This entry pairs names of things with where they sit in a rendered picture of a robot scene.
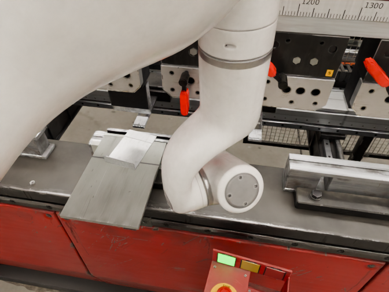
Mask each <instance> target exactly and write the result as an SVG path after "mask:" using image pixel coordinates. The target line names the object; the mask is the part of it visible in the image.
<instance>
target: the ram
mask: <svg viewBox="0 0 389 292"><path fill-rule="evenodd" d="M276 31H285V32H301V33H310V34H326V35H341V36H350V37H366V38H382V39H389V22H386V21H369V20H351V19H334V18H324V17H307V16H290V15H280V14H279V15H278V20H277V27H276Z"/></svg>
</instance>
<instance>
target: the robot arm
mask: <svg viewBox="0 0 389 292"><path fill-rule="evenodd" d="M280 3H281V0H0V182H1V180H2V179H3V177H4V176H5V174H6V173H7V172H8V170H9V169H10V168H11V166H12V165H13V164H14V162H15V161H16V159H17V158H18V157H19V155H20V154H21V153H22V152H23V150H24V149H25V148H26V146H27V145H28V144H29V143H30V142H31V141H32V140H33V139H34V137H35V136H36V135H37V134H38V133H39V132H40V131H41V130H42V129H43V128H44V127H45V126H46V125H48V124H49V123H50V122H51V121H52V120H53V119H54V118H55V117H57V116H58V115H59V114H61V113H62V112H63V111H64V110H66V109H67V108H68V107H70V106H71V105H72V104H74V103H75V102H77V101H78V100H80V99H81V98H83V97H84V96H86V95H88V94H89V93H91V92H93V91H95V90H97V89H98V88H100V87H102V86H104V85H106V84H109V83H111V82H113V81H115V80H117V79H119V78H121V77H123V76H126V75H128V74H130V73H132V72H134V71H137V70H139V69H142V68H144V67H146V66H149V65H151V64H153V63H156V62H158V61H160V60H162V59H165V58H167V57H169V56H172V55H174V54H176V53H177V52H179V51H181V50H183V49H184V48H186V47H188V46H189V45H191V44H193V43H194V42H196V41H197V40H198V54H199V88H200V106H199V108H198V109H197V110H196V111H195V112H194V113H193V114H191V116H190V117H188V119H186V120H185V121H184V122H183V123H182V125H181V126H180V127H179V128H178V129H177V130H176V131H175V132H174V134H173V135H172V136H171V138H170V139H169V141H168V143H167V145H166V147H165V150H164V153H163V157H162V182H163V190H164V194H165V197H166V201H167V204H168V205H169V207H170V208H171V209H172V210H173V211H174V212H176V213H189V212H192V211H195V210H198V209H201V208H204V207H206V206H210V205H221V206H222V207H223V208H224V209H225V210H227V211H229V212H231V213H243V212H245V211H248V210H250V209H251V208H253V207H254V206H255V205H256V204H257V203H258V202H259V200H260V198H261V196H262V193H263V178H262V176H261V174H260V172H258V170H257V169H256V168H254V167H253V166H251V165H249V164H247V163H246V162H244V161H242V160H241V159H239V158H237V157H235V156H234V155H232V154H230V153H228V152H227V151H225V149H227V148H229V147H230V146H232V145H233V144H235V143H237V142H238V141H240V140H242V139H243V138H245V137H246V136H248V135H249V134H250V133H251V132H252V131H253V130H254V128H255V127H256V125H257V123H258V121H259V118H260V113H261V110H262V104H263V98H264V94H265V88H266V82H267V76H268V72H269V67H270V60H271V54H272V51H273V44H274V37H275V34H276V27H277V20H278V14H279V10H280Z"/></svg>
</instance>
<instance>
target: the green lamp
mask: <svg viewBox="0 0 389 292"><path fill-rule="evenodd" d="M218 262H221V263H224V264H228V265H231V266H234V263H235V258H233V257H229V256H226V255H223V254H219V253H218Z"/></svg>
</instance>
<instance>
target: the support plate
mask: <svg viewBox="0 0 389 292"><path fill-rule="evenodd" d="M121 140H122V137H113V136H103V138H102V140H101V141H100V143H99V145H98V147H97V149H96V151H95V152H94V154H93V156H98V157H103V158H104V155H105V156H110V154H111V153H112V152H113V150H114V149H115V148H116V146H117V145H118V144H119V143H120V141H121ZM166 145H167V143H162V142H157V141H154V142H153V143H152V145H151V146H150V148H149V149H148V151H147V153H146V154H145V156H144V157H143V158H142V160H141V162H144V163H153V164H158V165H159V166H157V165H148V164H143V163H139V165H138V166H137V168H136V169H135V170H133V169H129V168H126V167H122V166H119V165H115V164H112V163H108V162H106V161H105V159H103V158H94V157H91V159H90V162H89V163H88V165H87V167H86V168H85V170H84V172H83V174H82V176H81V178H80V179H79V181H78V183H77V185H76V187H75V188H74V190H73V192H72V193H71V196H70V197H69V199H68V201H67V203H66V204H65V206H64V208H63V210H62V212H61V214H60V217H61V218H67V219H71V220H78V221H85V222H93V223H97V224H104V225H111V226H116V227H123V228H130V229H137V230H139V228H140V225H141V221H142V218H143V216H144V213H145V209H146V206H147V204H148V200H149V197H150V195H151V192H152V188H153V185H154V182H155V179H156V176H157V172H158V170H159V167H160V164H161V161H162V157H163V153H164V150H165V147H166Z"/></svg>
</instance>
